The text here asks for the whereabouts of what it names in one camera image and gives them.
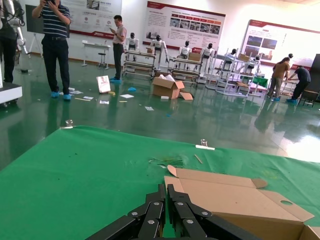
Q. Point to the yellow paper strip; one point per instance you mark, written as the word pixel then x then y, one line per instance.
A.
pixel 82 99

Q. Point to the wall poster with photo row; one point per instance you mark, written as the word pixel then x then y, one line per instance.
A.
pixel 185 25

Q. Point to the large open cardboard box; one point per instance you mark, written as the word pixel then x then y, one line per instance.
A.
pixel 166 87

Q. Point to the black chair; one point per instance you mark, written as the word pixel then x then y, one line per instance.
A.
pixel 312 82

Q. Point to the silver background robot arm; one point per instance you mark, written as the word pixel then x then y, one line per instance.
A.
pixel 20 37

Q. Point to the long wooden stick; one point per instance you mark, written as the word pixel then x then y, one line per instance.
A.
pixel 198 159

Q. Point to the white paper scrap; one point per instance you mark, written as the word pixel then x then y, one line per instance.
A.
pixel 162 166

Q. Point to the white metal work rack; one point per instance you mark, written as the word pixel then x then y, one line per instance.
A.
pixel 233 85
pixel 186 67
pixel 138 63

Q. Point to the white paper bag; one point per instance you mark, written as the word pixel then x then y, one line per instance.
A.
pixel 103 84

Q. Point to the white humanoid robot black head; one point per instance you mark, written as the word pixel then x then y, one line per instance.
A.
pixel 232 53
pixel 185 51
pixel 132 42
pixel 253 63
pixel 158 46
pixel 290 57
pixel 208 53

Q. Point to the white wall poster red stripe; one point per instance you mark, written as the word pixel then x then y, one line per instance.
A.
pixel 100 15

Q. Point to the silver binder clip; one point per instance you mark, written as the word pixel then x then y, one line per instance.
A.
pixel 204 146

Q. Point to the white narrow table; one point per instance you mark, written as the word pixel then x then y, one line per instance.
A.
pixel 96 46

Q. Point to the small green cloth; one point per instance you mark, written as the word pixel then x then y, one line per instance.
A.
pixel 260 82

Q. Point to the clear plastic wrap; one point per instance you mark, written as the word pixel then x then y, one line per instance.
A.
pixel 170 160

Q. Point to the person in pink shirt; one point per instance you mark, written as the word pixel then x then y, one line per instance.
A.
pixel 119 35

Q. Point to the small white box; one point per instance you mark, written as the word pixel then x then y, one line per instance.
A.
pixel 164 97

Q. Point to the person in striped shirt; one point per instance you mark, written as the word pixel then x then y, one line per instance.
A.
pixel 55 25

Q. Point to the person in dark blue shirt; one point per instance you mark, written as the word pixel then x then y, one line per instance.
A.
pixel 301 77

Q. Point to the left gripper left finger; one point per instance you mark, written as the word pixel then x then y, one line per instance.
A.
pixel 150 215

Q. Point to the white paper sheet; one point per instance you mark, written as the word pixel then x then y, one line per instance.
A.
pixel 149 108
pixel 88 97
pixel 127 96
pixel 104 102

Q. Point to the person in brown shirt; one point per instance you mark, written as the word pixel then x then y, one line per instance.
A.
pixel 280 72

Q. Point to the wall poster with building photos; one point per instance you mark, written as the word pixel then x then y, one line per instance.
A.
pixel 275 42

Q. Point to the black stool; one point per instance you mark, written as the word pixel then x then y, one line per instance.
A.
pixel 101 56

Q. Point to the flat cardboard piece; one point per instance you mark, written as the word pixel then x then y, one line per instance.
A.
pixel 186 96

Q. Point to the green table cloth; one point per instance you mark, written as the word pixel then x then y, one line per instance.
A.
pixel 75 175

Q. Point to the white robot base platform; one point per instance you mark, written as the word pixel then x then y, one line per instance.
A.
pixel 10 92

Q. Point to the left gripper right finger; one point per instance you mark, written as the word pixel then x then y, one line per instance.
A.
pixel 185 215

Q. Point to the blue shoe cover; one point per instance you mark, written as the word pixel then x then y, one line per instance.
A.
pixel 132 89

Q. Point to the open brown cardboard box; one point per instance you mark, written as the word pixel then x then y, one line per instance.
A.
pixel 237 200
pixel 312 233

